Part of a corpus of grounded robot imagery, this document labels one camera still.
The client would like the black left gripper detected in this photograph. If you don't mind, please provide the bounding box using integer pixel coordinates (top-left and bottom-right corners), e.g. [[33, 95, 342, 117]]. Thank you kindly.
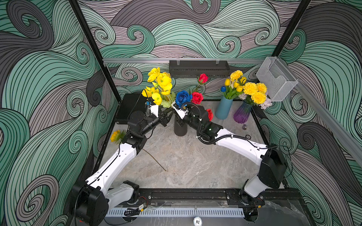
[[138, 105, 173, 138]]

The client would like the black cylindrical vase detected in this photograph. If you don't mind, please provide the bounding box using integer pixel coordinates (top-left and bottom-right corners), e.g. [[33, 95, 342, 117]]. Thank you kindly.
[[174, 115, 188, 137]]

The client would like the yellow flower bunch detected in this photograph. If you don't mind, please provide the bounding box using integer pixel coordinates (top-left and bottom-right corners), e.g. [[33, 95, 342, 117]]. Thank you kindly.
[[141, 67, 176, 108]]

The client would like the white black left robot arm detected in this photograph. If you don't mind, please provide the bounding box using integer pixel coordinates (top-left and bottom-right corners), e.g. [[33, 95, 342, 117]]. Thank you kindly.
[[70, 109, 173, 226]]

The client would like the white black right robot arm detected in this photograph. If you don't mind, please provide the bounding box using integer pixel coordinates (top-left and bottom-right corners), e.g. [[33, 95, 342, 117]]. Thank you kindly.
[[173, 102, 288, 204]]

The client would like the teal ceramic vase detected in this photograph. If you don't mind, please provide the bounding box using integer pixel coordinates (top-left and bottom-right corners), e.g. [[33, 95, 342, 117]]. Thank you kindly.
[[215, 97, 233, 120]]

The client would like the purple glass vase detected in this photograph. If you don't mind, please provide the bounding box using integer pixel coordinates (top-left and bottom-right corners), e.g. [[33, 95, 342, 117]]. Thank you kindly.
[[233, 102, 252, 124]]

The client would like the red rose stem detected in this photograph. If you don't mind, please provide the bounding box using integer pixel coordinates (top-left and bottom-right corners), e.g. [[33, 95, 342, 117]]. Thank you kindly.
[[191, 73, 209, 105]]

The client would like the blue rose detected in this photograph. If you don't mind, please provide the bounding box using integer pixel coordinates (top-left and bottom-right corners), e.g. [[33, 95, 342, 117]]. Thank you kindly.
[[175, 90, 192, 108]]

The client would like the black ribbed hard case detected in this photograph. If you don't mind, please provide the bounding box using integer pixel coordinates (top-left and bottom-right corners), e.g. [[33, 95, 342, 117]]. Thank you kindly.
[[116, 93, 147, 124]]

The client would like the yellow tulip bouquet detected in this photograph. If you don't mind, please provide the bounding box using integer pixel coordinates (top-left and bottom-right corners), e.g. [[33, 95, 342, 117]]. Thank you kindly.
[[221, 70, 247, 100]]

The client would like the black hanging tray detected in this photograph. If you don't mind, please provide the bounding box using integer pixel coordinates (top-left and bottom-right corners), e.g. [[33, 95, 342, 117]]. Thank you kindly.
[[169, 60, 230, 78]]

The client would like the yellow carnation bouquet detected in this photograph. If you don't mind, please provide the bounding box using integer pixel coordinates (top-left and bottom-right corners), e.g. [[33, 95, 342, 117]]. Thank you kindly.
[[239, 82, 273, 110]]

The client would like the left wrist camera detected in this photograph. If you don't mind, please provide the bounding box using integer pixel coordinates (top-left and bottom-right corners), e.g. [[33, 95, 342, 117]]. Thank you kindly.
[[146, 101, 159, 118]]

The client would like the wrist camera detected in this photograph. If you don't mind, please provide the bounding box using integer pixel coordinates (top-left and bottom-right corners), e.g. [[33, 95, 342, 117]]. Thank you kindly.
[[146, 101, 159, 118], [172, 102, 189, 120]]

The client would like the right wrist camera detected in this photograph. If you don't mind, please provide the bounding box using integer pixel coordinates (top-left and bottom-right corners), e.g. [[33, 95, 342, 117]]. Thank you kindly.
[[172, 102, 189, 120]]

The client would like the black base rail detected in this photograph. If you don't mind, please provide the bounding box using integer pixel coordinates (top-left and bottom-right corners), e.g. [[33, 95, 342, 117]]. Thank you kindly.
[[138, 188, 302, 207]]

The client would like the clear acrylic wall box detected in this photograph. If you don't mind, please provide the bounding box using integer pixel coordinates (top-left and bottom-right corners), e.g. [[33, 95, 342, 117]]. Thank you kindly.
[[256, 56, 298, 102]]

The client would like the white slotted cable duct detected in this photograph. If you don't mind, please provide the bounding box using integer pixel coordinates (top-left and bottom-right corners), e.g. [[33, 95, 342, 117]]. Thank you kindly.
[[106, 207, 246, 218]]

